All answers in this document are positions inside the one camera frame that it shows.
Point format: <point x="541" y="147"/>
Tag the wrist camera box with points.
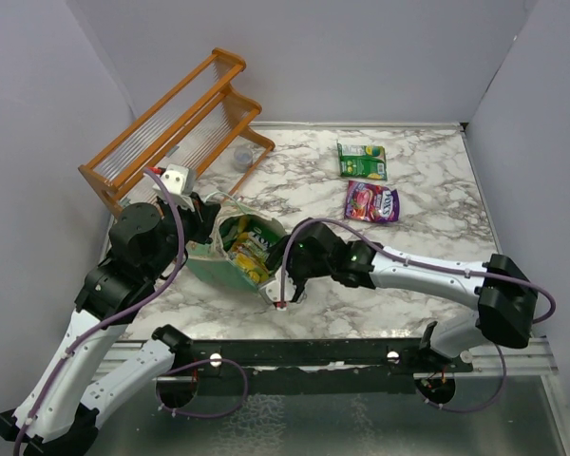
<point x="178" y="180"/>
<point x="278" y="290"/>

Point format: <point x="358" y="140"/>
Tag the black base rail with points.
<point x="301" y="366"/>

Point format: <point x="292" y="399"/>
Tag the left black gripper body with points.
<point x="193" y="223"/>

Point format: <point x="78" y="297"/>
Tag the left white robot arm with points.
<point x="68" y="407"/>

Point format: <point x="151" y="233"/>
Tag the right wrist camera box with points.
<point x="278" y="290"/>

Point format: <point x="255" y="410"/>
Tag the small clear plastic jar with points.
<point x="243" y="159"/>

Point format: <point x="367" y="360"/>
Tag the purple berries candy bag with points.
<point x="371" y="203"/>

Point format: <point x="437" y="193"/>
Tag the orange wooden shelf rack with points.
<point x="191" y="125"/>

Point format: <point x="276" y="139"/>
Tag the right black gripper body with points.
<point x="300" y="268"/>

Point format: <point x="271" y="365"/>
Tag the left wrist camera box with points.
<point x="178" y="180"/>

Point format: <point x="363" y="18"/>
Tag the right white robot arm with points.
<point x="499" y="295"/>

